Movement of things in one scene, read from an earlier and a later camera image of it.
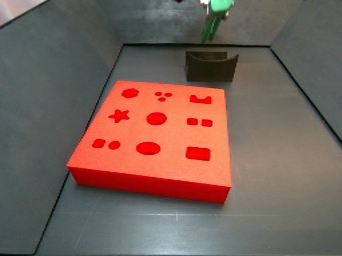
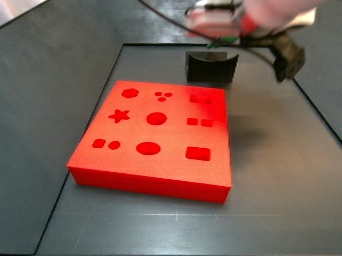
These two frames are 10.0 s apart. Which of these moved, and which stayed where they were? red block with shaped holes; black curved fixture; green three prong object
Moved: green three prong object
Stayed: red block with shaped holes; black curved fixture
